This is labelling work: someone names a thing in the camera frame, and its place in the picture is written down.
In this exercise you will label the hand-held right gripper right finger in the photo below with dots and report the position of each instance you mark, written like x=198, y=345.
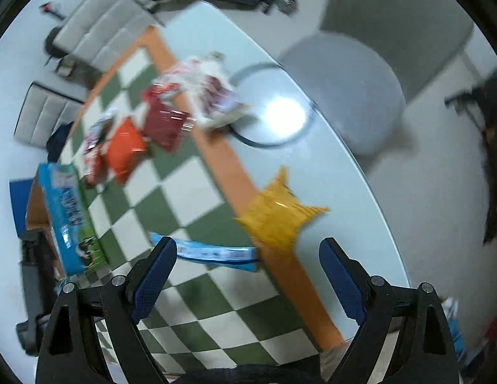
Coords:
x=344, y=280

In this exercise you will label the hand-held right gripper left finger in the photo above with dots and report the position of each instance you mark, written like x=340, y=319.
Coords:
x=152, y=280

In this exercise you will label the blue snack packet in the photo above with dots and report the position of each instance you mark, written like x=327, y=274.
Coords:
x=208, y=252

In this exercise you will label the yellow snack packet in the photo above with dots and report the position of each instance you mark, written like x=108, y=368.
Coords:
x=274, y=220

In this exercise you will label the cardboard box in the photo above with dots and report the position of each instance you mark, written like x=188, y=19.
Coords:
x=68, y=216

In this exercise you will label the orange snack packet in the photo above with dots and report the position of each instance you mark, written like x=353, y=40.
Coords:
x=124, y=152

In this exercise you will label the panda print snack packet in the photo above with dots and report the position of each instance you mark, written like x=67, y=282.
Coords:
x=94, y=156

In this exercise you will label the large white red snack packet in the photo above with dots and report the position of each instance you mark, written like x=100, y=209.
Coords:
x=216, y=96

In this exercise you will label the green white checkered tablecloth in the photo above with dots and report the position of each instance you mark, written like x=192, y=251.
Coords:
x=184, y=192

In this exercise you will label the blue floor mat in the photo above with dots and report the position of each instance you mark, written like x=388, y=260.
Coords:
x=20, y=204

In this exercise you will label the dark red snack packet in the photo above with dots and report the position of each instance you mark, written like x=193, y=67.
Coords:
x=164, y=122

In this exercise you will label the dark blue cloth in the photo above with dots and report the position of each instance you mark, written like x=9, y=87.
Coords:
x=58, y=144

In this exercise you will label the round glass turntable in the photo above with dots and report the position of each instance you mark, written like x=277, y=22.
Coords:
x=280, y=116

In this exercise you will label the grey chair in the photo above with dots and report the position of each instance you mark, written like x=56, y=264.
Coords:
x=344, y=88

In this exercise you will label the white padded chair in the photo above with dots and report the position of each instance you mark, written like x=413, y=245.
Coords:
x=44, y=114
x=108, y=24

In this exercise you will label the red black tool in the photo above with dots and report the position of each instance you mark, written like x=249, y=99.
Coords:
x=51, y=9

